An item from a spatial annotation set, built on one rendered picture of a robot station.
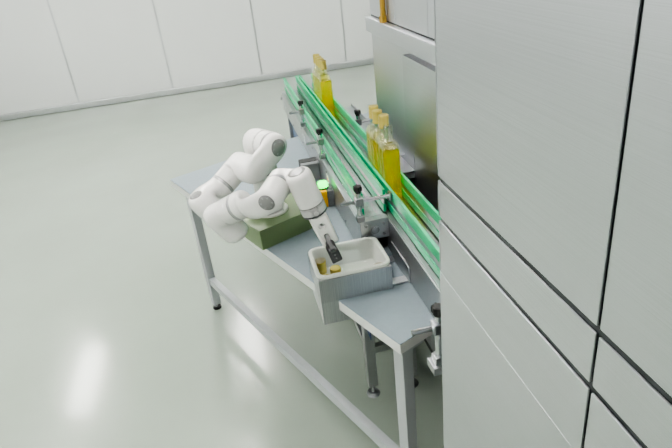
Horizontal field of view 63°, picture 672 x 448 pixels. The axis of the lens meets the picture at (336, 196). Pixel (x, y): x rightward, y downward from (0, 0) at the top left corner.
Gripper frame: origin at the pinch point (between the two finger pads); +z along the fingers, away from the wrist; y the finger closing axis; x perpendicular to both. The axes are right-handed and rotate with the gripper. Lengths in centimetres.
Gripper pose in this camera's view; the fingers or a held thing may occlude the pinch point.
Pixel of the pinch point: (333, 251)
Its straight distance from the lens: 164.3
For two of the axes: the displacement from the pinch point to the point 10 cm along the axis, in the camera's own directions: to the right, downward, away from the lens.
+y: -2.6, -4.0, 8.8
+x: -9.0, 4.3, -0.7
